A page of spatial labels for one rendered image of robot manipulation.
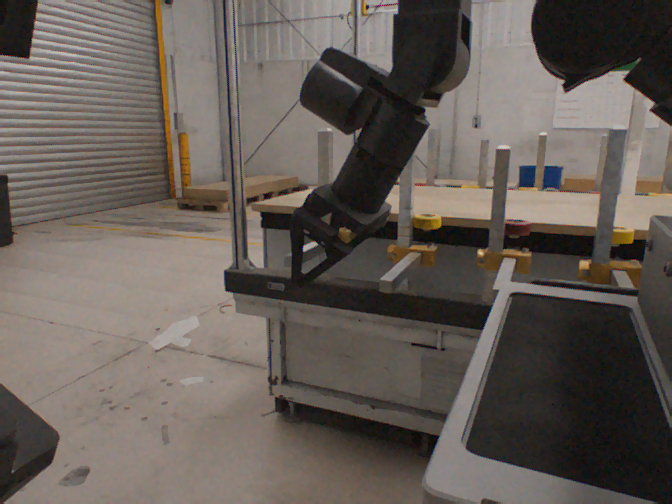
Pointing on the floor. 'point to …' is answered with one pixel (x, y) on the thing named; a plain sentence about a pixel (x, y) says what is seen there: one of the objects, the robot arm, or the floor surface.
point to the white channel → (633, 143)
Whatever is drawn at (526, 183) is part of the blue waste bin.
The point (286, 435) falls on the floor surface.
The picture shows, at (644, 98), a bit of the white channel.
